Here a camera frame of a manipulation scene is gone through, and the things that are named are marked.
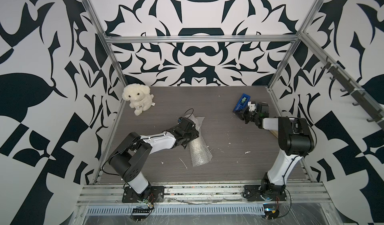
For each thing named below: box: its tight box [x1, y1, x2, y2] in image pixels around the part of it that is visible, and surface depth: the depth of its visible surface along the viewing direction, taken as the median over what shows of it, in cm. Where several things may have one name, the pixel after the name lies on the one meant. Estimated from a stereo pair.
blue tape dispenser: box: [233, 93, 251, 113], surface depth 107 cm
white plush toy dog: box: [122, 83, 156, 116], surface depth 96 cm
